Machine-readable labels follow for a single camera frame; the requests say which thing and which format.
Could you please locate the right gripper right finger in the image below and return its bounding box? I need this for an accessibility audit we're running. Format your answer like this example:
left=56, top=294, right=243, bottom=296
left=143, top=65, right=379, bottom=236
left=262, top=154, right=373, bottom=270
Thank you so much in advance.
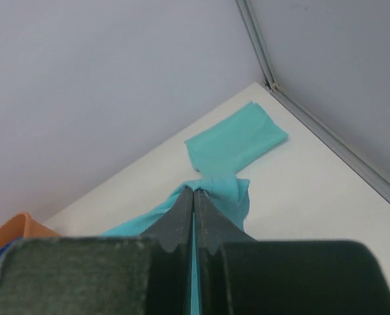
left=193, top=190, right=390, bottom=314

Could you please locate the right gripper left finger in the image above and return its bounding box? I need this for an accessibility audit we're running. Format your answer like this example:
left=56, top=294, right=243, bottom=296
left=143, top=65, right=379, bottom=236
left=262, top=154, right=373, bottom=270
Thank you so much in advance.
left=0, top=188, right=193, bottom=314

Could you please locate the light blue t shirt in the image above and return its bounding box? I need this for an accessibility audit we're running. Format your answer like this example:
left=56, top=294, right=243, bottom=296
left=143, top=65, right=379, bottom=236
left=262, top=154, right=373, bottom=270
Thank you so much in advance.
left=107, top=175, right=254, bottom=314

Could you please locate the folded teal t shirt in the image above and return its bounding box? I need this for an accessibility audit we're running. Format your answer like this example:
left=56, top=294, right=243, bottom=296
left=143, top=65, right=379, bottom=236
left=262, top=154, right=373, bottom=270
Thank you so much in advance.
left=185, top=102, right=288, bottom=176

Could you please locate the orange plastic bin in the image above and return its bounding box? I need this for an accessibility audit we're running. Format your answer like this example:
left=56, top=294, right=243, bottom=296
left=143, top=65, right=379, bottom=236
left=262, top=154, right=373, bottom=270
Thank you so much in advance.
left=0, top=212, right=60, bottom=255

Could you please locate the royal blue t shirt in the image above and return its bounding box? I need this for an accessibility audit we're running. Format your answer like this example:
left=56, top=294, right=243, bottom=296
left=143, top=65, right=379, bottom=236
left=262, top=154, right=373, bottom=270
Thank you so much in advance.
left=0, top=240, right=15, bottom=260

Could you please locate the right aluminium corner post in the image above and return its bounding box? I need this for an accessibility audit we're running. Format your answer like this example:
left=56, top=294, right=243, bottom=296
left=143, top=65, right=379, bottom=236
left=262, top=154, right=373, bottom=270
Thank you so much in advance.
left=237, top=1, right=390, bottom=203

